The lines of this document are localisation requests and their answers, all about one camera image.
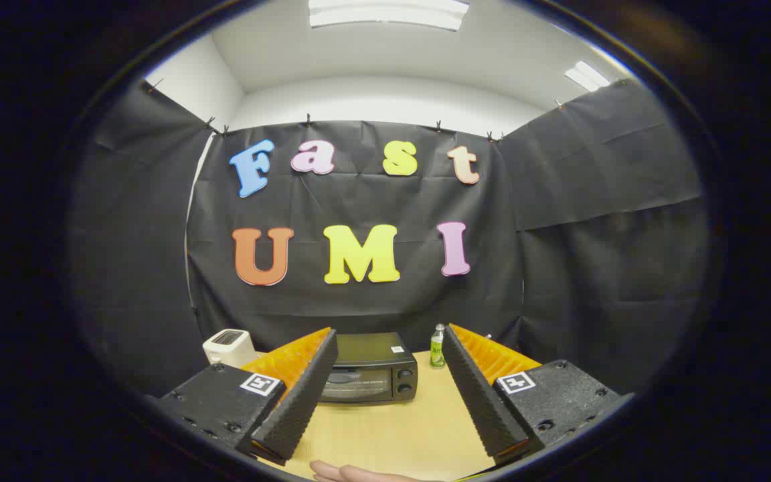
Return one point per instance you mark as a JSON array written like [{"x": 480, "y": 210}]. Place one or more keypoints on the ceiling light panel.
[
  {"x": 586, "y": 75},
  {"x": 385, "y": 13}
]

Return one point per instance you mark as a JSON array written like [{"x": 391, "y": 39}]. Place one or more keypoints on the black backdrop cloth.
[{"x": 359, "y": 308}]

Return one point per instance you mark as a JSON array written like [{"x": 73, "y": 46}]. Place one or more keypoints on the black toaster oven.
[{"x": 372, "y": 385}]

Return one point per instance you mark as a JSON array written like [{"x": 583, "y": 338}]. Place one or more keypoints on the green label plastic bottle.
[{"x": 437, "y": 351}]

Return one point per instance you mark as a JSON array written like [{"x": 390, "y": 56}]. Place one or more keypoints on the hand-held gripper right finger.
[{"x": 476, "y": 395}]

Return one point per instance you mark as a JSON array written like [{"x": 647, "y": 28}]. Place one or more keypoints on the white toaster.
[{"x": 228, "y": 348}]

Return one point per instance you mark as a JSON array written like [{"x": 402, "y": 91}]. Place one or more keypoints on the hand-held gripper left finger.
[{"x": 305, "y": 395}]

